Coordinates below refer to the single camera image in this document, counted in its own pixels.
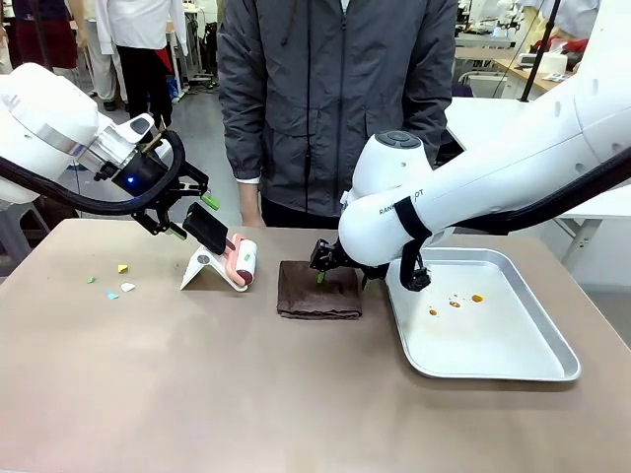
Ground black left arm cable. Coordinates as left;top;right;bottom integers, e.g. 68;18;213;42
0;128;187;217

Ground pink lint roller black handle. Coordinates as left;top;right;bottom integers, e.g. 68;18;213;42
181;201;260;290

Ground silver metal tray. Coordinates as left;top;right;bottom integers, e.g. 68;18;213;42
384;247;582;383

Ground brown terry towel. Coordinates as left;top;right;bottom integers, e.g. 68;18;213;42
275;259;364;321

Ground person in gray jacket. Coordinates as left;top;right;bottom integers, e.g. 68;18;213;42
216;0;460;231

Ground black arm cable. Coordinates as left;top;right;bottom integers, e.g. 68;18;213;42
393;147;631;293
0;128;187;217

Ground bystander in maroon apron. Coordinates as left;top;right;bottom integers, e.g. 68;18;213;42
11;0;81;71

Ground wooden workbench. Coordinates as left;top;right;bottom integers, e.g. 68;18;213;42
456;46;586;101

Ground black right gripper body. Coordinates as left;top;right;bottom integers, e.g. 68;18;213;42
328;241;391;279

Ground bystander in light trousers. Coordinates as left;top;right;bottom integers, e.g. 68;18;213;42
73;0;120;112

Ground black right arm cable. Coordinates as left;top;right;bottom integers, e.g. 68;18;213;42
393;147;631;293

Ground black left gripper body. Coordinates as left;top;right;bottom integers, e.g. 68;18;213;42
94;146;187;212

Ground white folding stand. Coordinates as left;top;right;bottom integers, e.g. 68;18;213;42
178;244;250;295

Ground person's right hand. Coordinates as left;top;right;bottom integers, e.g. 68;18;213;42
240;182;268;230

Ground bystander white coat black trousers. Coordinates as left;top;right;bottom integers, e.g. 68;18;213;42
95;0;189;131

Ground black pole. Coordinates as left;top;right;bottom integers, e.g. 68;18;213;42
522;0;565;102

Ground gray left wrist camera box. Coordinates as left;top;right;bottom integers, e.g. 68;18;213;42
120;112;157;147

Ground gray stool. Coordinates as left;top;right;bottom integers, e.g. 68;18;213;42
0;196;53;277

